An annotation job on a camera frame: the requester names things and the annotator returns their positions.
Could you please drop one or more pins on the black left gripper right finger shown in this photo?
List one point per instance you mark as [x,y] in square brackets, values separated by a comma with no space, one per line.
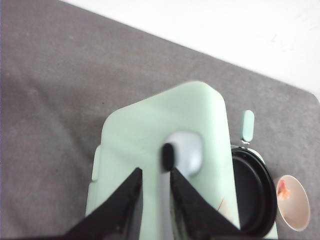
[192,218]

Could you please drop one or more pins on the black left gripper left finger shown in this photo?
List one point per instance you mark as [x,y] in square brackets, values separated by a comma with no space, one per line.
[118,218]

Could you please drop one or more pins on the breakfast maker hinged lid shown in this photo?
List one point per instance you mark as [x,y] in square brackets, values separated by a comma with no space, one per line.
[193,118]

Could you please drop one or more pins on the pink shrimp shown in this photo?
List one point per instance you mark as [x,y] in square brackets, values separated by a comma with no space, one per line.
[283,193]

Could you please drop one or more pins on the beige ceramic bowl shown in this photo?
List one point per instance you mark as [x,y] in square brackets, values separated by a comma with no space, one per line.
[294,212]

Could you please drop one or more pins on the grey table mat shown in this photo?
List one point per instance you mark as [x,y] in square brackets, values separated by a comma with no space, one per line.
[65,69]

